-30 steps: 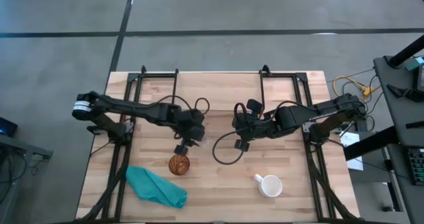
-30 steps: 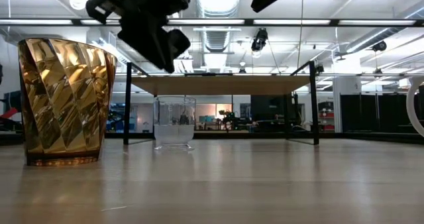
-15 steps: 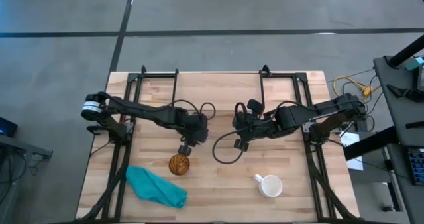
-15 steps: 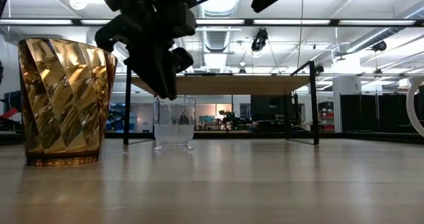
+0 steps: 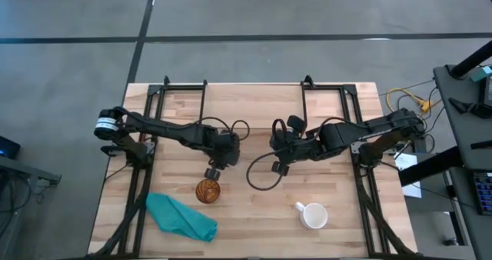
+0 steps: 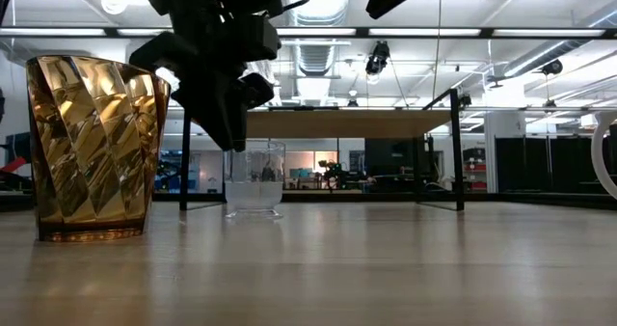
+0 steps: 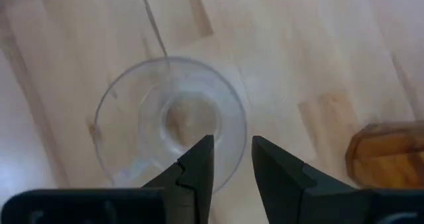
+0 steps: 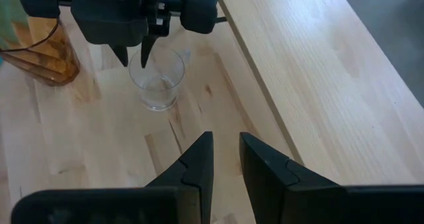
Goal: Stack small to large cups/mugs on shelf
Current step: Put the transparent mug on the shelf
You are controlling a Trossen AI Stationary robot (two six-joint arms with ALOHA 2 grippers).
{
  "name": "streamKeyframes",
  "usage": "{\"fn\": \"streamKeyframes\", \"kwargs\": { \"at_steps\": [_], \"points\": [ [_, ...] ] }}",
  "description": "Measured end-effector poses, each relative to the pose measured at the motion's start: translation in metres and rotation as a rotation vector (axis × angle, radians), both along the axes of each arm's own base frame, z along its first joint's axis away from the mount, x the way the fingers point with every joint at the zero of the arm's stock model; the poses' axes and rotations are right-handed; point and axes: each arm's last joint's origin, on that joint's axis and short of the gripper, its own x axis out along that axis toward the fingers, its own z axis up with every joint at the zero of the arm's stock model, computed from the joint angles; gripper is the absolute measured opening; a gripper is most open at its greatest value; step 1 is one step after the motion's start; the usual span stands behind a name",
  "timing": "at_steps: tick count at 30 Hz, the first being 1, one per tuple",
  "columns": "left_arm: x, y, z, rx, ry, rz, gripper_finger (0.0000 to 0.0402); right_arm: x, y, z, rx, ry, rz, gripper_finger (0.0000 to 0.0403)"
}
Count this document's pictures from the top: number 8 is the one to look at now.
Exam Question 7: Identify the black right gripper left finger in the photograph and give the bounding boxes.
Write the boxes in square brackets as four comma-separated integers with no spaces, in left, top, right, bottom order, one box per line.
[11,131,215,224]

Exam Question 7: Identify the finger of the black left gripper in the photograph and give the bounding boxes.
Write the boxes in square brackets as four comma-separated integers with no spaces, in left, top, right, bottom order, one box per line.
[110,44,129,68]
[140,34,159,70]

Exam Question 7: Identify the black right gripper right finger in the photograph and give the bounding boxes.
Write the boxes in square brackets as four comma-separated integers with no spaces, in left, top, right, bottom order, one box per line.
[240,132,424,224]

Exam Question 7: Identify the light wooden shelf board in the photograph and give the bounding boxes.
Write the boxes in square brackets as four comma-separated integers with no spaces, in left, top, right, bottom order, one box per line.
[215,0,424,187]

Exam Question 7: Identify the clear drinking glass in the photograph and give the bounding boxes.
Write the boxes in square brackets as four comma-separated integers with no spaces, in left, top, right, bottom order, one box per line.
[128,46,186,111]

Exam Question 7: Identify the amber faceted drinking glass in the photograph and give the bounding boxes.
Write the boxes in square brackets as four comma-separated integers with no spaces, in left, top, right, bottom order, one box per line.
[0,0,81,87]

